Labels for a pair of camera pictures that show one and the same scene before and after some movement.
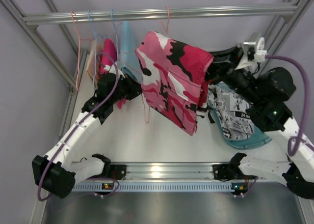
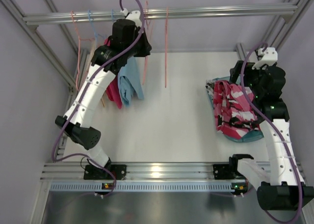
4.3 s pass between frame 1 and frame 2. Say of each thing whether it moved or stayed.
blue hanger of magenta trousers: stayed
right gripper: moved
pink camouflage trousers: moved
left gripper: moved
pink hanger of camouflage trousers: moved
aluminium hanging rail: stayed
